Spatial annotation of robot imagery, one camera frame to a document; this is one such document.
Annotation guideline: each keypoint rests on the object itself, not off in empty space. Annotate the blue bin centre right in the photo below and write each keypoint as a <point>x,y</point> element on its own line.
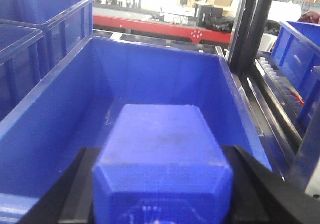
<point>19,65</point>

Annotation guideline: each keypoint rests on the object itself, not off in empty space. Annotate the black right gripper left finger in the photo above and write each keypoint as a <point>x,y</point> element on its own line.
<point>70,199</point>

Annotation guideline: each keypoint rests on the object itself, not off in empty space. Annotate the blue bin centre left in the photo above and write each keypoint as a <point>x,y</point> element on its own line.
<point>64,23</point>

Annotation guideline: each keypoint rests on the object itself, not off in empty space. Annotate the cardboard boxes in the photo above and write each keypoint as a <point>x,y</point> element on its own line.
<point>225,5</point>

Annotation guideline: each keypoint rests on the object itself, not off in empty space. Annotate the white roller conveyor track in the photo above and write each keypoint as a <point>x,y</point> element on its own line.
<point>293,98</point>

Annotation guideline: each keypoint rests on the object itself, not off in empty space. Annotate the blue part with small knob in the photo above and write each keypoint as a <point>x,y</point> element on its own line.
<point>161,164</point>

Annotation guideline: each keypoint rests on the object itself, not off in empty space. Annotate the blue target bin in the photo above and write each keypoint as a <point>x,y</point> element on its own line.
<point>77,104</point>

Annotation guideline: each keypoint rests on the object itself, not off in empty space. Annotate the blue bin far right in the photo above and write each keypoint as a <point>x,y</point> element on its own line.
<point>297,55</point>

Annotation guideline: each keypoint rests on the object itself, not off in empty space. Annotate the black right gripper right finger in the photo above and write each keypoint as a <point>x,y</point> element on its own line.
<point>260,196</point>

